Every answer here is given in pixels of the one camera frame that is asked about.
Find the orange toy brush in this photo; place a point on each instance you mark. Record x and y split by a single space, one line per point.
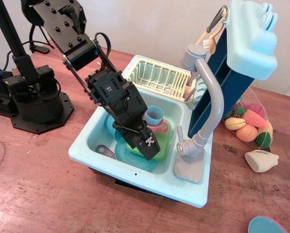
209 44

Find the light blue toy sink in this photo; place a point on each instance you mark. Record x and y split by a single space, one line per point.
165 183

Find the teal plate at corner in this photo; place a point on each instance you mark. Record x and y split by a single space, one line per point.
264 224

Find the light blue toy shelf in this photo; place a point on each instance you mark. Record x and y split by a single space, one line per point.
245 50

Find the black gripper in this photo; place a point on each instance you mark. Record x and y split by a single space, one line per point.
124 103

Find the purple toy cutlery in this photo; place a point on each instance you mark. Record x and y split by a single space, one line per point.
193 76

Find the green square plate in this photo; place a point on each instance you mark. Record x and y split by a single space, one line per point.
163 140

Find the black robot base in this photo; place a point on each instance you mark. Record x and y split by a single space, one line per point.
34 108

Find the teal cup lying sideways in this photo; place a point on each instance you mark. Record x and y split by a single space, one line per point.
108 124

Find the cream dish drying rack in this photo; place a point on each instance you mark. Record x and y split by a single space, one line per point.
158 77

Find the net bag of toy food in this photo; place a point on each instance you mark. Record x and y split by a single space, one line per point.
249 122

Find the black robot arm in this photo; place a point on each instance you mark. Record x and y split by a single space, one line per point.
65 21

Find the teal round plate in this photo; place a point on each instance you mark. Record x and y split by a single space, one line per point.
124 155

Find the blue cup inside mug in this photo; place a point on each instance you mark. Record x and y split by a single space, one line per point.
153 116

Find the grey toy faucet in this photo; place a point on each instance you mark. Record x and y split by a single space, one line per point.
205 117

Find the cream toy jug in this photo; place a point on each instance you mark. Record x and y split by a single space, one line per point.
261 160

